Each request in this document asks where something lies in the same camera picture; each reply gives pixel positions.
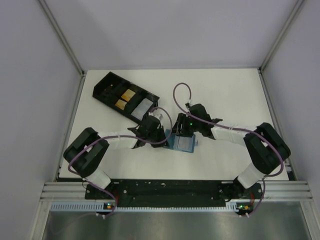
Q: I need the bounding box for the aluminium frame post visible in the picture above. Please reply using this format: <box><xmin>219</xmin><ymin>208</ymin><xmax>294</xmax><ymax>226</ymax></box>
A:
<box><xmin>258</xmin><ymin>0</ymin><xmax>305</xmax><ymax>72</ymax></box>
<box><xmin>37</xmin><ymin>0</ymin><xmax>86</xmax><ymax>76</ymax></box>

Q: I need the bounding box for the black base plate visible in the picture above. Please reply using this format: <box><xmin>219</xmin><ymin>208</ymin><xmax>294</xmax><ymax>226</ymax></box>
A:
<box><xmin>85</xmin><ymin>179</ymin><xmax>263</xmax><ymax>208</ymax></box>

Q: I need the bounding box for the black organizer tray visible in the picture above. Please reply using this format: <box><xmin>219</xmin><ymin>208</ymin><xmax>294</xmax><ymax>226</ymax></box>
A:
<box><xmin>92</xmin><ymin>71</ymin><xmax>160</xmax><ymax>124</ymax></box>

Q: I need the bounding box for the upper gold card in tray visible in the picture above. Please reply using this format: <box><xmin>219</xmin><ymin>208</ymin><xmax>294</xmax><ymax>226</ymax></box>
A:
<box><xmin>121</xmin><ymin>89</ymin><xmax>136</xmax><ymax>102</ymax></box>

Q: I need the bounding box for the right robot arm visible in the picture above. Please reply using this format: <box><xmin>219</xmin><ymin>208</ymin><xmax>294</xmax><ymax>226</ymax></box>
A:
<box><xmin>172</xmin><ymin>103</ymin><xmax>291</xmax><ymax>189</ymax></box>

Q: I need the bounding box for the purple cable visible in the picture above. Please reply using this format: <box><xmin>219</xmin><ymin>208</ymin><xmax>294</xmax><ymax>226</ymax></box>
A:
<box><xmin>173</xmin><ymin>82</ymin><xmax>286</xmax><ymax>218</ymax></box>
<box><xmin>67</xmin><ymin>106</ymin><xmax>173</xmax><ymax>218</ymax></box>

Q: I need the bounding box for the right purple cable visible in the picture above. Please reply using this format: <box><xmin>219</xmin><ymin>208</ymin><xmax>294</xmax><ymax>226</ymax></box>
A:
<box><xmin>173</xmin><ymin>82</ymin><xmax>286</xmax><ymax>218</ymax></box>

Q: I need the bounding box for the lower gold card in tray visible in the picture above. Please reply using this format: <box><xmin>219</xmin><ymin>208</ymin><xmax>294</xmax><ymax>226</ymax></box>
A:
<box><xmin>115</xmin><ymin>99</ymin><xmax>127</xmax><ymax>110</ymax></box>

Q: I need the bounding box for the aluminium front rail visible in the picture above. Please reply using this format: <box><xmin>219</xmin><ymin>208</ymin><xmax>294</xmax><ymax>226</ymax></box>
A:
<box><xmin>40</xmin><ymin>180</ymin><xmax>313</xmax><ymax>202</ymax></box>

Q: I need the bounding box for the gold card in tray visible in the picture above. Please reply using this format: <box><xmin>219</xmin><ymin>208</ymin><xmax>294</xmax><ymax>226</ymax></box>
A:
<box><xmin>115</xmin><ymin>99</ymin><xmax>127</xmax><ymax>110</ymax></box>
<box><xmin>121</xmin><ymin>89</ymin><xmax>136</xmax><ymax>102</ymax></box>

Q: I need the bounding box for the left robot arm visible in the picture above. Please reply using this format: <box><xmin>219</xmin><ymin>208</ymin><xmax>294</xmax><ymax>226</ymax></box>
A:
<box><xmin>63</xmin><ymin>113</ymin><xmax>168</xmax><ymax>189</ymax></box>

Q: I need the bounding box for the right aluminium frame post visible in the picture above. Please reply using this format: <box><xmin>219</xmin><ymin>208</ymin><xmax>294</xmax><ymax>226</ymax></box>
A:
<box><xmin>258</xmin><ymin>0</ymin><xmax>305</xmax><ymax>72</ymax></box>

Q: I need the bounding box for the grey slotted cable duct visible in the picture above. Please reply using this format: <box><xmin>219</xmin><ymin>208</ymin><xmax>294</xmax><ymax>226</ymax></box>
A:
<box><xmin>49</xmin><ymin>201</ymin><xmax>238</xmax><ymax>213</ymax></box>

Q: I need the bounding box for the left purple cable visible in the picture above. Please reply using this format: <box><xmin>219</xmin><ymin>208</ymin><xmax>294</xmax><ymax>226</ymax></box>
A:
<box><xmin>67</xmin><ymin>106</ymin><xmax>173</xmax><ymax>218</ymax></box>

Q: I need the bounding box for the left aluminium frame post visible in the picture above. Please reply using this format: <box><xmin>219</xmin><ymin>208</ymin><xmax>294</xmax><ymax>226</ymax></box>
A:
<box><xmin>37</xmin><ymin>0</ymin><xmax>86</xmax><ymax>76</ymax></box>

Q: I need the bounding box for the blue card holder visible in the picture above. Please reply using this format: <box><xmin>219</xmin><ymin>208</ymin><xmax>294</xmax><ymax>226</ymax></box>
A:
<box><xmin>163</xmin><ymin>133</ymin><xmax>198</xmax><ymax>154</ymax></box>

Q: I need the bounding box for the white card in tray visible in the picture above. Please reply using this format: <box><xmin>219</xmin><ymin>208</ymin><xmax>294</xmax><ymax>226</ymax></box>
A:
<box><xmin>131</xmin><ymin>98</ymin><xmax>153</xmax><ymax>121</ymax></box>

